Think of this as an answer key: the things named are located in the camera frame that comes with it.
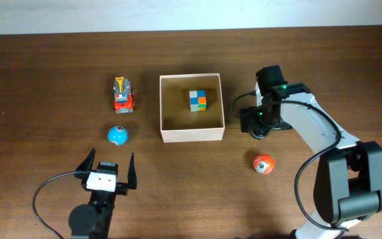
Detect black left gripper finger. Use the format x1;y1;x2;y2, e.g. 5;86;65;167
127;153;137;190
75;148;96;172

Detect orange toy ball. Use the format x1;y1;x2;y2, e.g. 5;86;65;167
253;154;275;175

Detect multicoloured puzzle cube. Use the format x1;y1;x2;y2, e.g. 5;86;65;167
189;90;207;112

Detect red toy fire truck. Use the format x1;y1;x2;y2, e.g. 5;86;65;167
113;76;135;114

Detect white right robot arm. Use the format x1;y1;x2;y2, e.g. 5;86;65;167
235;65;382;238

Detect blue toy ball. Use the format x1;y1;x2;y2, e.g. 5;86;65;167
107;126;129;146

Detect pink cardboard box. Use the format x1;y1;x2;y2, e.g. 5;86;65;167
160;73;225;143

